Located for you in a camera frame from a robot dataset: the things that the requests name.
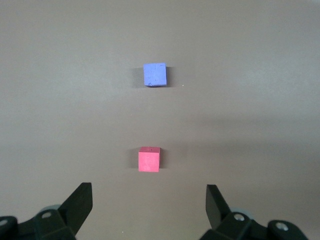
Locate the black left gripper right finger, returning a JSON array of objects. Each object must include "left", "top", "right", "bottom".
[{"left": 199, "top": 184, "right": 307, "bottom": 240}]

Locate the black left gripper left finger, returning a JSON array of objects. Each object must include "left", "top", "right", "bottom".
[{"left": 0, "top": 182, "right": 93, "bottom": 240}]

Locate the red foam cube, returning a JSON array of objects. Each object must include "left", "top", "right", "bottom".
[{"left": 137, "top": 146, "right": 161, "bottom": 173}]

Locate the brown table cover mat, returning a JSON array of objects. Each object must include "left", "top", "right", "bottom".
[{"left": 0, "top": 0, "right": 320, "bottom": 240}]

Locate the blue-purple foam cube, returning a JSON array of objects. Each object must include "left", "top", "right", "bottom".
[{"left": 142, "top": 62, "right": 168, "bottom": 88}]

